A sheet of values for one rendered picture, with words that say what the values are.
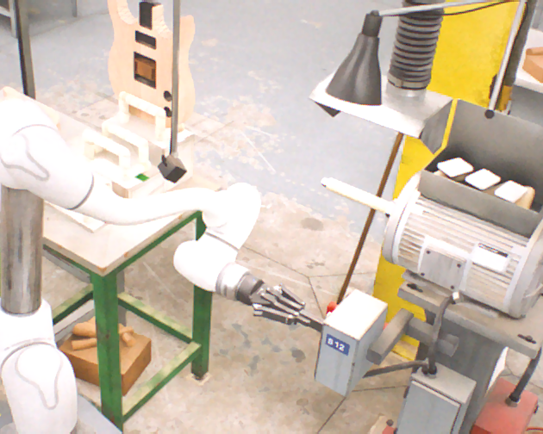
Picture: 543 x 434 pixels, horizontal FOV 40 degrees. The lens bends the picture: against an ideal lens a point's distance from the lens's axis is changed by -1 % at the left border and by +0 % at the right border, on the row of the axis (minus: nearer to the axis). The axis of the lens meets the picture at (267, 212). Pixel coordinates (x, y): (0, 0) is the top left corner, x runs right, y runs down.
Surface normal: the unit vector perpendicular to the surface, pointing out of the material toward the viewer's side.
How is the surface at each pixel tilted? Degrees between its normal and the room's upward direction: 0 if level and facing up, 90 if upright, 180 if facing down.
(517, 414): 0
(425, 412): 90
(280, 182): 0
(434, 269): 90
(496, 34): 90
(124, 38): 90
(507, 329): 0
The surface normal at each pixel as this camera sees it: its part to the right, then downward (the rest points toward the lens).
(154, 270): 0.08, -0.82
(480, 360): -0.55, 0.44
